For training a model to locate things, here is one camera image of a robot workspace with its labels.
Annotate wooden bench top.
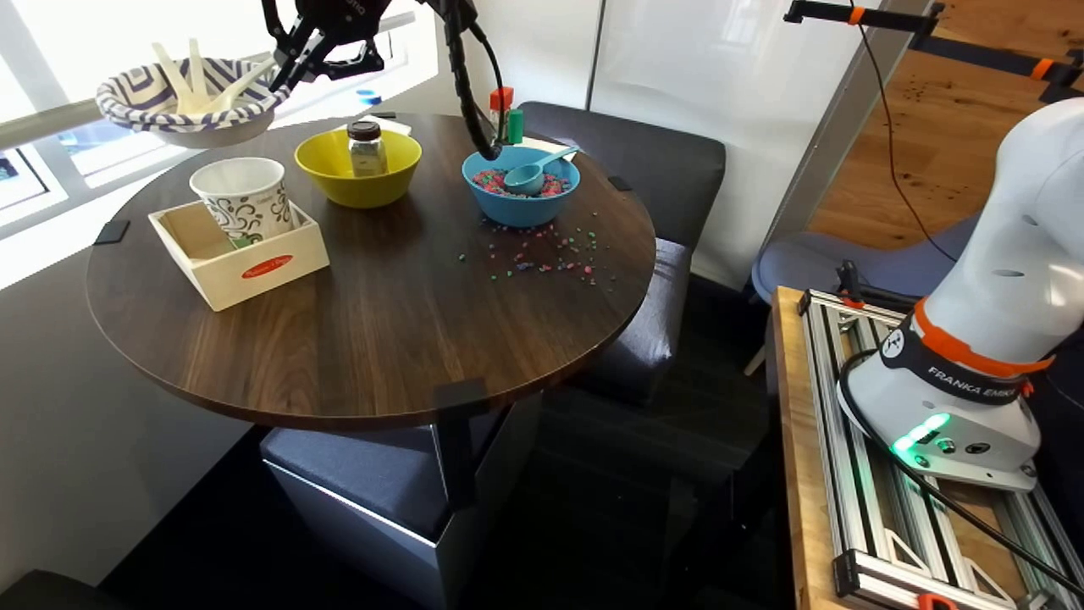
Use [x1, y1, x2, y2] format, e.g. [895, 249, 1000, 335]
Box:
[770, 285, 851, 610]

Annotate grey blue chair seat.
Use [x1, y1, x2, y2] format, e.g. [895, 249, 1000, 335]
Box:
[747, 214, 985, 310]

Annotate blue bowl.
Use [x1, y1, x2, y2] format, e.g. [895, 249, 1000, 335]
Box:
[457, 142, 587, 229]

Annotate white paper piece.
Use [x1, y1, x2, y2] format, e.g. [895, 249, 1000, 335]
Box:
[518, 131, 583, 159]

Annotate thin black hanging cable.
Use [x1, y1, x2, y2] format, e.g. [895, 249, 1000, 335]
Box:
[857, 20, 962, 266]

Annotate black table edge clip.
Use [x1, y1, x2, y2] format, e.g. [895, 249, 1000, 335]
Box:
[91, 218, 137, 249]

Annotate blue plastic spoon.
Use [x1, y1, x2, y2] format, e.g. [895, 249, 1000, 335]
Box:
[502, 145, 579, 197]

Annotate patterned paper coffee cup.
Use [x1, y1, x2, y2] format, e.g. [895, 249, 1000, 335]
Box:
[187, 154, 308, 249]

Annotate scattered colourful sprinkles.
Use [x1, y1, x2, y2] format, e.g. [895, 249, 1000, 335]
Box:
[454, 218, 602, 289]

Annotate colourful sprinkles pile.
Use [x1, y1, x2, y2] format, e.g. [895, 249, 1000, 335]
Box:
[470, 167, 570, 204]

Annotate black table leg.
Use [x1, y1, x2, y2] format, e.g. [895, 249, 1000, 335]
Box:
[435, 404, 490, 518]

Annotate yellow bowl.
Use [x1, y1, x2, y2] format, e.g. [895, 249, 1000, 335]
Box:
[290, 125, 426, 214]

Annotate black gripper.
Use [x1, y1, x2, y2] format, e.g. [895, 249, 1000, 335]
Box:
[265, 0, 389, 98]

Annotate white window rail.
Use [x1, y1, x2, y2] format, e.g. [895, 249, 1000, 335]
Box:
[0, 10, 419, 154]

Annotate white wooden box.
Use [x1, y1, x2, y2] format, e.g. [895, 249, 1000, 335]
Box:
[146, 197, 333, 314]

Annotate cream plastic utensil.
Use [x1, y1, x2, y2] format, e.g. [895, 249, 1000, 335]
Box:
[183, 35, 211, 113]
[148, 40, 191, 118]
[211, 64, 271, 118]

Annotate grey metal stand pole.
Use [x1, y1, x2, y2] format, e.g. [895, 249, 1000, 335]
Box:
[764, 20, 910, 257]

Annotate black and white patterned bowl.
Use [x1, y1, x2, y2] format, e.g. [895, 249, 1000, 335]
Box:
[91, 52, 283, 152]

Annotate black boom with orange clamps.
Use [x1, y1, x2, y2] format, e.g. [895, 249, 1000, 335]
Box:
[781, 0, 1084, 107]

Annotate aluminium profile base frame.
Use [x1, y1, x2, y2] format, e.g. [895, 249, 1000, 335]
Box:
[797, 285, 1084, 610]

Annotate thick black gripper cable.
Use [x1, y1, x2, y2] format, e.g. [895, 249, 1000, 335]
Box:
[436, 0, 509, 162]

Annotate glass jar with dark lid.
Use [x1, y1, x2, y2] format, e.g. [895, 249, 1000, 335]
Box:
[347, 114, 389, 178]

